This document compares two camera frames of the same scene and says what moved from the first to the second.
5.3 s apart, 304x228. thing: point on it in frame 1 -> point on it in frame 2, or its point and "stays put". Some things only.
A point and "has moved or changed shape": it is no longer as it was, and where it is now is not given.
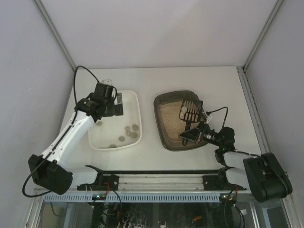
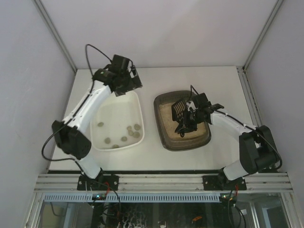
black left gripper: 118,103 -> 128,86
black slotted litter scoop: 190,112 has moved or changed shape
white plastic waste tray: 118,131 stays put
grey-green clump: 184,109 -> 107,140
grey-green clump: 135,127 has moved or changed shape
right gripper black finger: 193,135 -> 183,127
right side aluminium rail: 244,76 stays put
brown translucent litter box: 167,108 stays put
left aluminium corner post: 54,32 stays put
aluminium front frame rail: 160,184 stays put
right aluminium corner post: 246,63 stays put
